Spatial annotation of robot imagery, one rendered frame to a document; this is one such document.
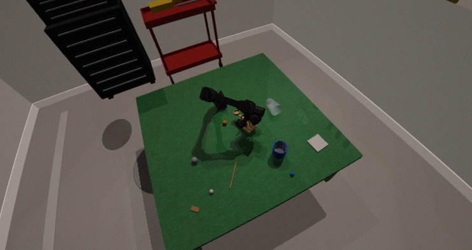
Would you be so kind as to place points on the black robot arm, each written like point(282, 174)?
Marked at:
point(248, 107)

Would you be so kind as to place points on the blue cup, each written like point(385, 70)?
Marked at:
point(279, 149)

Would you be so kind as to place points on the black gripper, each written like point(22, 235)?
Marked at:
point(242, 122)

